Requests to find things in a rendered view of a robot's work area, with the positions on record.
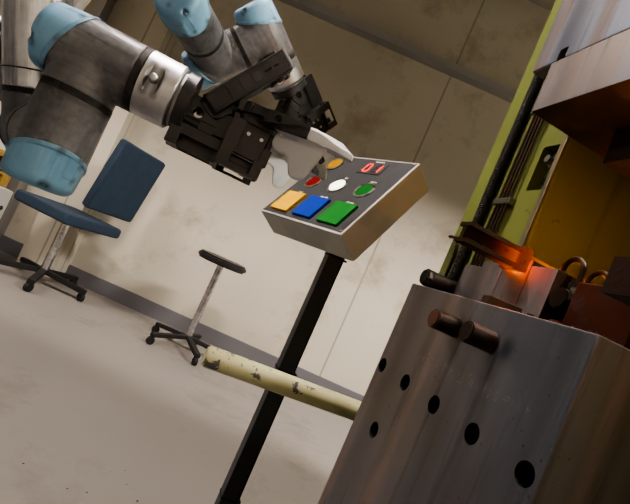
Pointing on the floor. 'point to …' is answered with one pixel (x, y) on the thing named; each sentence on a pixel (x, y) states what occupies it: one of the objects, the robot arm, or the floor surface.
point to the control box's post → (283, 369)
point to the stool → (198, 307)
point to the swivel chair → (114, 192)
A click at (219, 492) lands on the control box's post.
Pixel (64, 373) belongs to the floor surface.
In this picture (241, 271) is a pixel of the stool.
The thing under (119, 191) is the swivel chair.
